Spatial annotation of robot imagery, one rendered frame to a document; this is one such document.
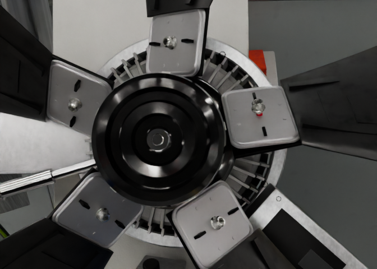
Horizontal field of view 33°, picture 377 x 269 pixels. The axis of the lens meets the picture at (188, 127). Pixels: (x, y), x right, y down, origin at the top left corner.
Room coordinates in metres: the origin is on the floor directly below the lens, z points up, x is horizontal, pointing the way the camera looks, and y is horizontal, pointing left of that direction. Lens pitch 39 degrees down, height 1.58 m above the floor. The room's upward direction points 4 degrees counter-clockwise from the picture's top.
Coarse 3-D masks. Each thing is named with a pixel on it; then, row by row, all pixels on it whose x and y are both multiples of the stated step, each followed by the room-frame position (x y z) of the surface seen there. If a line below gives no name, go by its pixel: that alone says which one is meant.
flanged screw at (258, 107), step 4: (256, 100) 0.50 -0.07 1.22; (260, 100) 0.49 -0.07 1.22; (252, 104) 0.49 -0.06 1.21; (256, 104) 0.49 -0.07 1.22; (260, 104) 0.49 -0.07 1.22; (252, 108) 0.49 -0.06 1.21; (256, 108) 0.49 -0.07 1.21; (260, 108) 0.49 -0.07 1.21; (264, 108) 0.49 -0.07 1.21; (256, 112) 0.49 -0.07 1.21; (260, 112) 0.49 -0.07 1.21
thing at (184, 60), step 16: (160, 16) 0.58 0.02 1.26; (176, 16) 0.56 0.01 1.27; (192, 16) 0.54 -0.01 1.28; (160, 32) 0.57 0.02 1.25; (176, 32) 0.55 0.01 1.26; (192, 32) 0.53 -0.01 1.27; (160, 48) 0.56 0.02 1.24; (176, 48) 0.54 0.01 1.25; (192, 48) 0.52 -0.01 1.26; (160, 64) 0.54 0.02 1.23; (176, 64) 0.52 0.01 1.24; (192, 64) 0.51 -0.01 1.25
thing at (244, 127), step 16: (224, 96) 0.52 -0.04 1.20; (240, 96) 0.52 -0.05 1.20; (256, 96) 0.52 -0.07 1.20; (272, 96) 0.52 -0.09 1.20; (224, 112) 0.50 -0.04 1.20; (240, 112) 0.50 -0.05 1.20; (272, 112) 0.49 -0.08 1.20; (288, 112) 0.49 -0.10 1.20; (240, 128) 0.47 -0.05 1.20; (256, 128) 0.47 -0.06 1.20; (272, 128) 0.47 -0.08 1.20; (288, 128) 0.47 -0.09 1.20; (240, 144) 0.45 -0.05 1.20; (256, 144) 0.45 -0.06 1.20; (272, 144) 0.45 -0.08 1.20
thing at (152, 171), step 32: (128, 96) 0.46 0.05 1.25; (160, 96) 0.47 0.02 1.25; (192, 96) 0.46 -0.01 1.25; (96, 128) 0.45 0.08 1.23; (128, 128) 0.45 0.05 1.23; (192, 128) 0.44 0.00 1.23; (224, 128) 0.44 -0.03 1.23; (96, 160) 0.43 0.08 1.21; (128, 160) 0.43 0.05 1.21; (160, 160) 0.43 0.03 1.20; (192, 160) 0.43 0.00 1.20; (224, 160) 0.50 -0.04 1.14; (128, 192) 0.41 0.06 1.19; (160, 192) 0.41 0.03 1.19; (192, 192) 0.40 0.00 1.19
